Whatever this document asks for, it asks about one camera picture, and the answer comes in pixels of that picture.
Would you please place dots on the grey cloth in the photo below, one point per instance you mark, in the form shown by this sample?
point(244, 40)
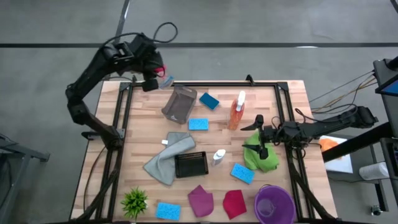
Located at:
point(161, 165)

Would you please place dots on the purple cloth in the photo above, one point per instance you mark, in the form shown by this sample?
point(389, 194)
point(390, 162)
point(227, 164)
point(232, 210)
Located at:
point(200, 202)

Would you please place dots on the tablet with blue screen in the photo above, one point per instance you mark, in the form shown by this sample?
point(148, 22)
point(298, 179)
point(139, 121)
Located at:
point(390, 88)

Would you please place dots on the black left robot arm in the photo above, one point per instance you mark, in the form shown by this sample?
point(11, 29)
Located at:
point(90, 74)

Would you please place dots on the small white bottle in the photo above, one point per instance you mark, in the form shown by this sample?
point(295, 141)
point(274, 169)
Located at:
point(218, 157)

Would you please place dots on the white board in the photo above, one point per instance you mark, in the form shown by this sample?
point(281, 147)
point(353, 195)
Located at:
point(340, 163)

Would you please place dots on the green cloth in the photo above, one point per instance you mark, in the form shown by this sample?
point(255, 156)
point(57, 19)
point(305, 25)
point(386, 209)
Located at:
point(264, 163)

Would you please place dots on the dark blue sponge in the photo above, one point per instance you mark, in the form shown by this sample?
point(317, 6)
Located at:
point(209, 101)

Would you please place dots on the black equipment stand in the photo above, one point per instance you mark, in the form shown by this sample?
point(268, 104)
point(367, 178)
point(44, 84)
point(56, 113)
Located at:
point(357, 141)

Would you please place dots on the green plant in white pot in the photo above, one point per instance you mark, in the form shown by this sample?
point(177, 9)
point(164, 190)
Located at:
point(134, 203)

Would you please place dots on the white paper roll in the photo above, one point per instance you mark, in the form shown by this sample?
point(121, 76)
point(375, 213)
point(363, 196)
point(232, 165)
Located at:
point(373, 171)

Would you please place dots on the orange spray bottle white trigger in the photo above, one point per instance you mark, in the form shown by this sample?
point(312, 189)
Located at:
point(235, 116)

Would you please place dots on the light blue sponge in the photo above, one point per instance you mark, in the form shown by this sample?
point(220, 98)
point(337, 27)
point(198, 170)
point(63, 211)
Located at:
point(168, 211)
point(198, 124)
point(242, 173)

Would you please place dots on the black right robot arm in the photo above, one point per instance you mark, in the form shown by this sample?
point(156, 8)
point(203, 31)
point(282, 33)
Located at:
point(329, 123)

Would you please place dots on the grey metal cart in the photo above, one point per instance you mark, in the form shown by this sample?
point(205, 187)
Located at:
point(18, 152)

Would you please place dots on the clear spray bottle red trigger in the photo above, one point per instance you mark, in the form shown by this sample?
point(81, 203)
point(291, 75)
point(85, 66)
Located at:
point(168, 82)

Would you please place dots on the black aluminium table frame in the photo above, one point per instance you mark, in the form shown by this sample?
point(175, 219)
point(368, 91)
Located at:
point(217, 84)

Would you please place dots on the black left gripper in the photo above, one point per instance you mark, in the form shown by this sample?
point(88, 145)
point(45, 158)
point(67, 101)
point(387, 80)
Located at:
point(144, 54)

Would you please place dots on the red cloth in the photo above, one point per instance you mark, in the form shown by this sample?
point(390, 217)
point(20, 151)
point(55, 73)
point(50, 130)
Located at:
point(234, 203)

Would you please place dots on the black slotted plastic basket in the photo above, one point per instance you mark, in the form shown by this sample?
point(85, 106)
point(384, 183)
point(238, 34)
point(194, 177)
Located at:
point(191, 166)

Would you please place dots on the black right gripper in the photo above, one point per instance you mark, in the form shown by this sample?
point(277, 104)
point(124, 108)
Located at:
point(270, 135)

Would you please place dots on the purple plastic bucket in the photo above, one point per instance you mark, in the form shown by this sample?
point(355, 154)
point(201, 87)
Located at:
point(280, 199)

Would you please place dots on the orange object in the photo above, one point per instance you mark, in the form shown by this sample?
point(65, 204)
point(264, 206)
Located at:
point(328, 144)

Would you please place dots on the black caster wheel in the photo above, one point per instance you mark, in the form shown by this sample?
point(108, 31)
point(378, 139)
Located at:
point(376, 210)

